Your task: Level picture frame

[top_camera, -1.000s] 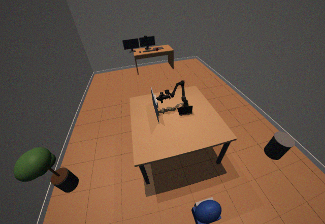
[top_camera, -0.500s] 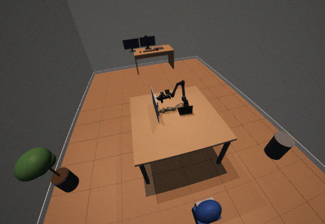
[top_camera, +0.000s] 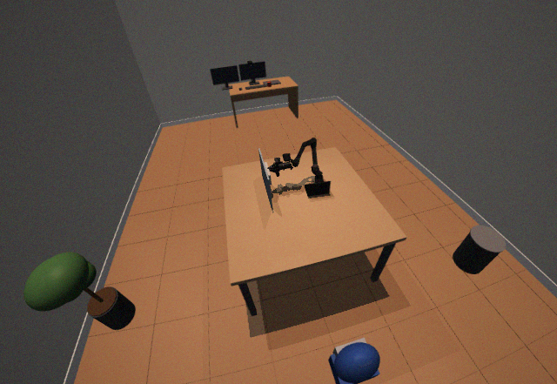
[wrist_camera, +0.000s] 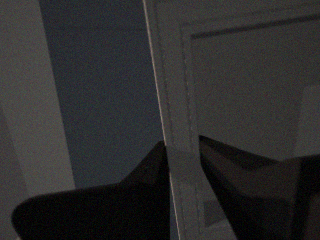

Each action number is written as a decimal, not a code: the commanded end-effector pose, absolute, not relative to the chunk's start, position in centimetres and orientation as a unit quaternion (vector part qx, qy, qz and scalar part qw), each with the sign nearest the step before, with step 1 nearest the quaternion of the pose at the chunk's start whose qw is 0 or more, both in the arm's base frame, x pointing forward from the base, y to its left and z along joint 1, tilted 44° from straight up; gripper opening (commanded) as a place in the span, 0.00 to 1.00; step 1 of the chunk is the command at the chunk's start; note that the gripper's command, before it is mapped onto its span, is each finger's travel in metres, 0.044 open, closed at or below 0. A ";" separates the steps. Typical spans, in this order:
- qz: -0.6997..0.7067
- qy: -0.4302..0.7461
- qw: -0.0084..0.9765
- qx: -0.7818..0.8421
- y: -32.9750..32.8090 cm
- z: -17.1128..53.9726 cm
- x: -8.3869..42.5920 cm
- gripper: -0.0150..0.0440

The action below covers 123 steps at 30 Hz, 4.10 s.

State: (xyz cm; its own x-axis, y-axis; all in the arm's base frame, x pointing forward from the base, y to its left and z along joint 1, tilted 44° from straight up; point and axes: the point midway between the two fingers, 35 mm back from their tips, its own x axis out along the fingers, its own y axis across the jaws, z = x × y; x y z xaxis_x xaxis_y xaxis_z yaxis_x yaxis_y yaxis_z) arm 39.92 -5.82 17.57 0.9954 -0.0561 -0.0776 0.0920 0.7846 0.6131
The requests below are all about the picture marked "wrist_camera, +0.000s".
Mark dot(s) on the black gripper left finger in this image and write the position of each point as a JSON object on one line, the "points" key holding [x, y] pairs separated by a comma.
{"points": [[137, 208]]}

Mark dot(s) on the dark grey flat board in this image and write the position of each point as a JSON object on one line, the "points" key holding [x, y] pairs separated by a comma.
{"points": [[101, 58]]}

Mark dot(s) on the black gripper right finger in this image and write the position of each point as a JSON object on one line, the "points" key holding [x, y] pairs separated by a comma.
{"points": [[262, 198]]}

